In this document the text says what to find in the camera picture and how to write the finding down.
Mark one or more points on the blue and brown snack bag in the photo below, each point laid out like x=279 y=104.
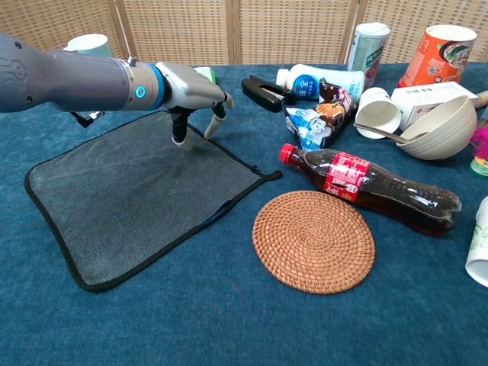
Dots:
x=316 y=122

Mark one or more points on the cola bottle red label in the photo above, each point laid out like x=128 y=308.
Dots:
x=381 y=187

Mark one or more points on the black stapler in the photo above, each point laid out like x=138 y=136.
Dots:
x=251 y=84

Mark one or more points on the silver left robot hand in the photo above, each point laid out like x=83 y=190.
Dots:
x=190 y=87

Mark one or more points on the beige bowl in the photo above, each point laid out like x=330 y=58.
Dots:
x=446 y=133

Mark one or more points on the pink feather shuttlecock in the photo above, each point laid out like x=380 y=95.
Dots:
x=481 y=141

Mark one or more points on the woven rattan folding screen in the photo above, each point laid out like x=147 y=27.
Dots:
x=179 y=30

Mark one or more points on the green tissue pack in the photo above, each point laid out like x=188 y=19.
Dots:
x=207 y=73

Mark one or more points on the white cardboard box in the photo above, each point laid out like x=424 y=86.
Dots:
x=423 y=97

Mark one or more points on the beige spoon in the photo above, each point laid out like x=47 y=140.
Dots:
x=375 y=131

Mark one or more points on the white bottle blue label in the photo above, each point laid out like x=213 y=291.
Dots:
x=301 y=85

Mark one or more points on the white cup green print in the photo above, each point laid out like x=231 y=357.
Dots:
x=479 y=248

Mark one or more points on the tall white and green cup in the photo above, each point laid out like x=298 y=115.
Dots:
x=368 y=49

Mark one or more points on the blue tablecloth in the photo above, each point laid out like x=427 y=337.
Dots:
x=228 y=324

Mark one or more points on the grey and blue cloth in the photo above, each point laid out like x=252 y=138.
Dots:
x=133 y=209

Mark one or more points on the orange instant noodle cup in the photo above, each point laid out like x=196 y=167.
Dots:
x=431 y=57

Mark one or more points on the round woven rattan coaster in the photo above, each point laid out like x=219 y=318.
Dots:
x=312 y=242

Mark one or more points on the plain white paper cup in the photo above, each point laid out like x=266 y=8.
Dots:
x=377 y=114

